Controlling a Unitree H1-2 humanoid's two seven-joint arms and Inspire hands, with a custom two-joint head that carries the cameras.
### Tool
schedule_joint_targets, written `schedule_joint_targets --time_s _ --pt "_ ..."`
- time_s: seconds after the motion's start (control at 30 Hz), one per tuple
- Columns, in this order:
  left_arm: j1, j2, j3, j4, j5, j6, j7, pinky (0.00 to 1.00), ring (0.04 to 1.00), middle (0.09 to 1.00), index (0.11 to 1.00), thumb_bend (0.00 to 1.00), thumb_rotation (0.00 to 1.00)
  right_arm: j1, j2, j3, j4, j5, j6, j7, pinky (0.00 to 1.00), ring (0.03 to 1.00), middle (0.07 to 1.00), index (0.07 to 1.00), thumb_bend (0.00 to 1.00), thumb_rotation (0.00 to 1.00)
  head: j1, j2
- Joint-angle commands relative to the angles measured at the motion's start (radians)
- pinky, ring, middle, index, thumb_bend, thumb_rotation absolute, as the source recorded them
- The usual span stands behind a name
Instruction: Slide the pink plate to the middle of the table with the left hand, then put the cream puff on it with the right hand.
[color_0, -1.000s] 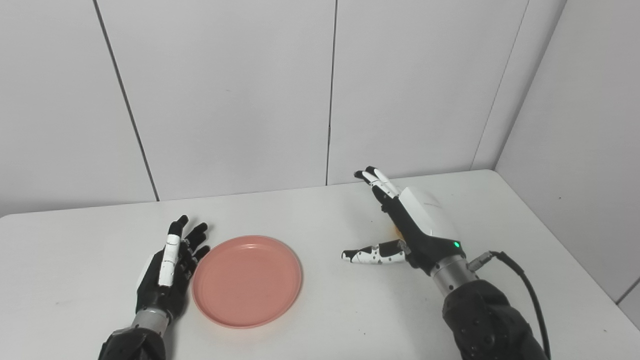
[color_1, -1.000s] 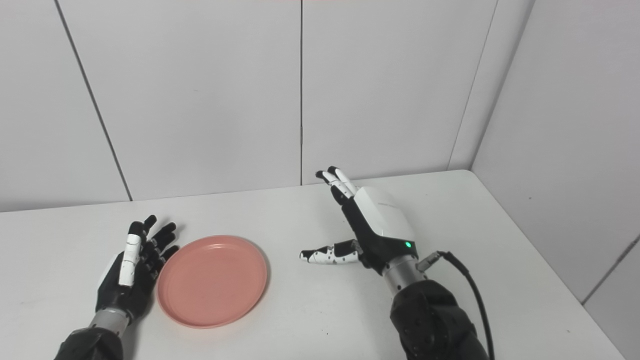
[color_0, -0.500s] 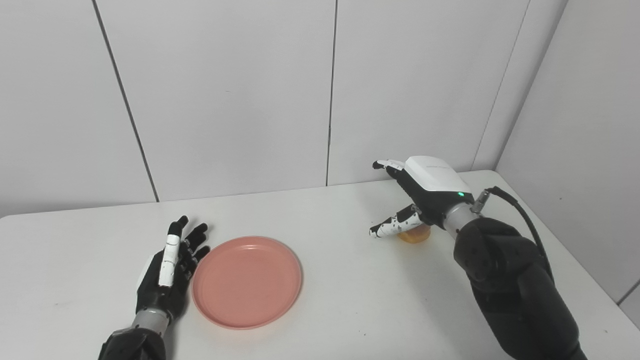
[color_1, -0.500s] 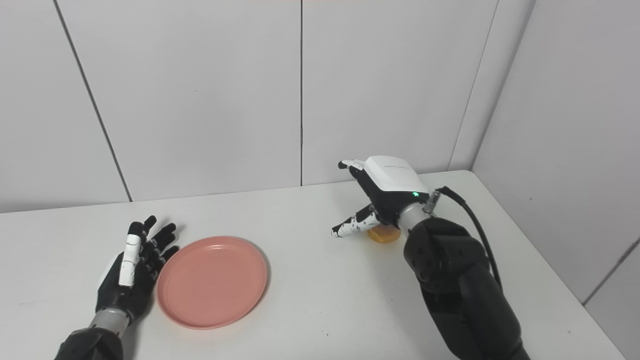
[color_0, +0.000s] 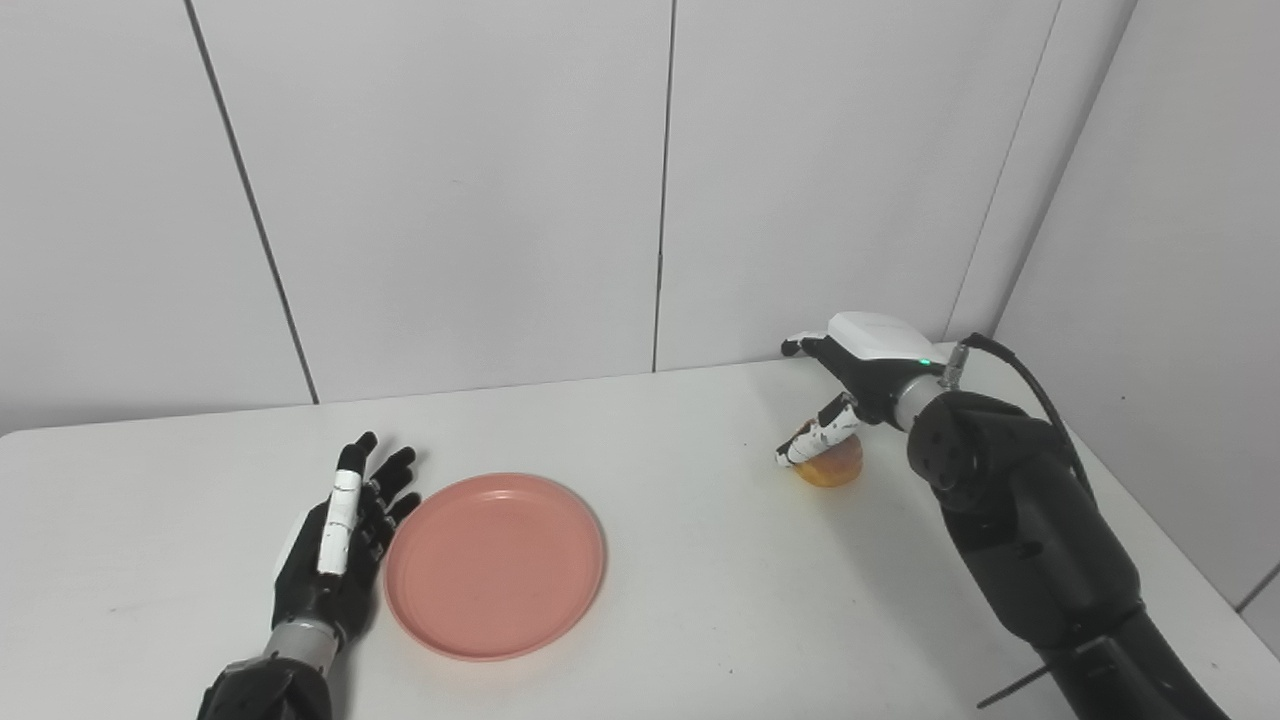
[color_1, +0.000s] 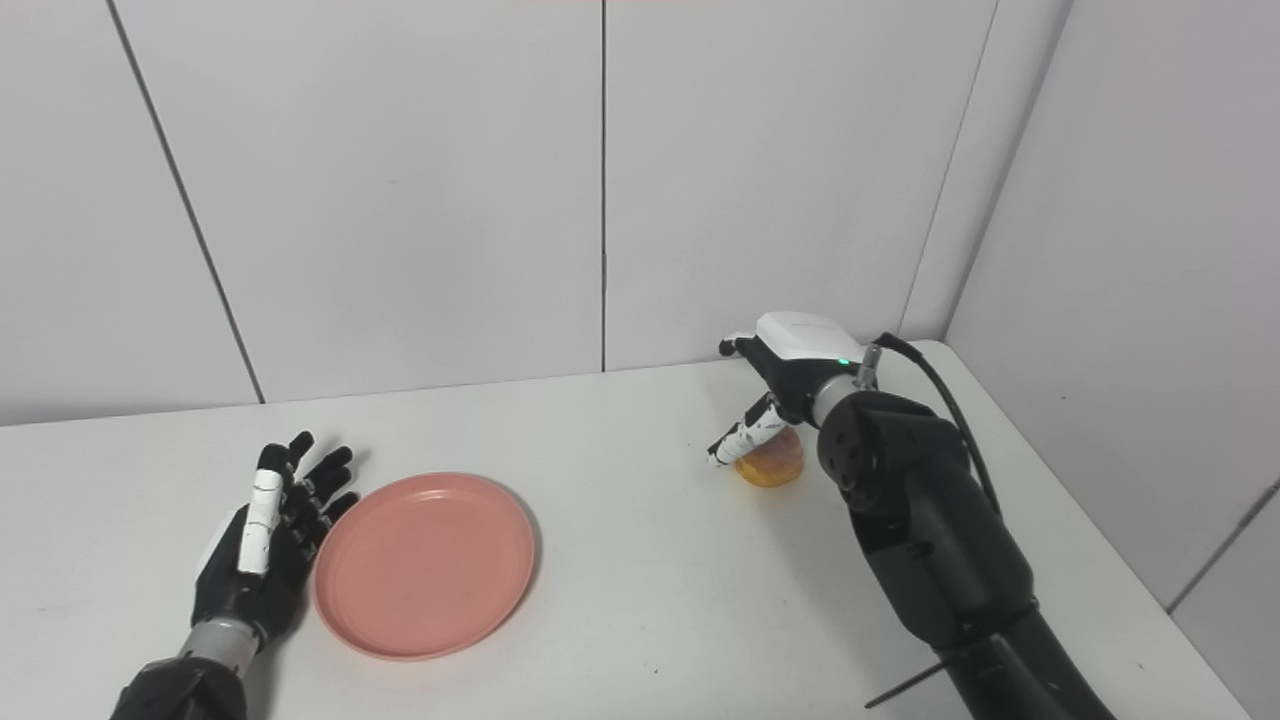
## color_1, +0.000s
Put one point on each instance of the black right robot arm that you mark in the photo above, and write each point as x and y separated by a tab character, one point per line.
930	540

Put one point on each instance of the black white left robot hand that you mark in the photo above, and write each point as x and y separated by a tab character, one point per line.
250	570

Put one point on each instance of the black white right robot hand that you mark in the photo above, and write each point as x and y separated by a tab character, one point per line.
795	360

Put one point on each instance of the orange cream puff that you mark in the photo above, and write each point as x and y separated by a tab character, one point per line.
772	465

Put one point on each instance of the pink round plate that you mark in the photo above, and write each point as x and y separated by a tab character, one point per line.
425	565

